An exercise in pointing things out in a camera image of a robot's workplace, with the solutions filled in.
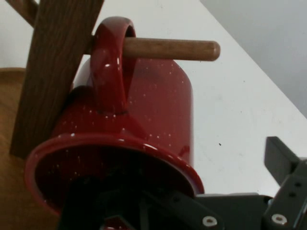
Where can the red speckled enamel mug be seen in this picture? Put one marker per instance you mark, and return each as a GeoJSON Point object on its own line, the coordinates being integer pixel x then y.
{"type": "Point", "coordinates": [156, 107]}

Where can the brown wooden mug tree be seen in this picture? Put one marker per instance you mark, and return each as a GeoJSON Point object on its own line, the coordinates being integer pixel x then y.
{"type": "Point", "coordinates": [52, 72]}

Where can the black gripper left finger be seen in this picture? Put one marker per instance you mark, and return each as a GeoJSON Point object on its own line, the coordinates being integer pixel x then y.
{"type": "Point", "coordinates": [100, 203]}

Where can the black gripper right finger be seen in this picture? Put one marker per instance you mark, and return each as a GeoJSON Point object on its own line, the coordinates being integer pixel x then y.
{"type": "Point", "coordinates": [292, 191]}

